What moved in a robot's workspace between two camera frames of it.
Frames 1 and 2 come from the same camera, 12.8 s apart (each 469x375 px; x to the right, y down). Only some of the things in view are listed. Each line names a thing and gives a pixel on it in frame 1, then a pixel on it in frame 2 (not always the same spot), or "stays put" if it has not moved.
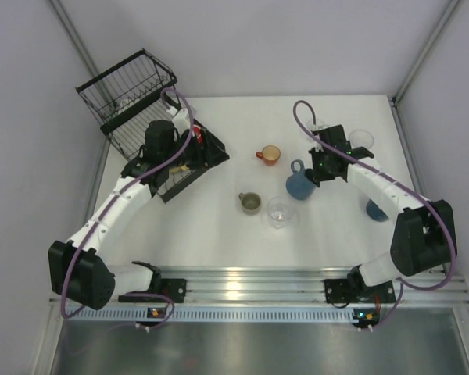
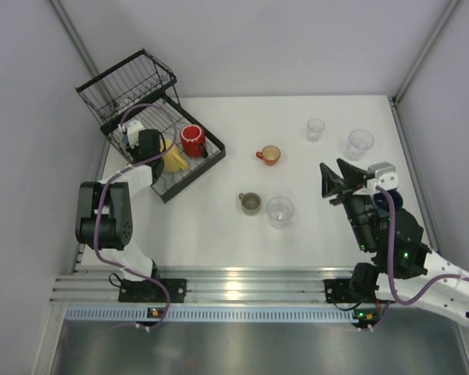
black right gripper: [314, 170] -> [345, 192]
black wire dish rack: [126, 98] stays put
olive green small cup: [251, 202] stays put
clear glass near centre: [279, 210] stays put
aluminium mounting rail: [302, 284] stays put
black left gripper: [209, 144] -> [151, 140]
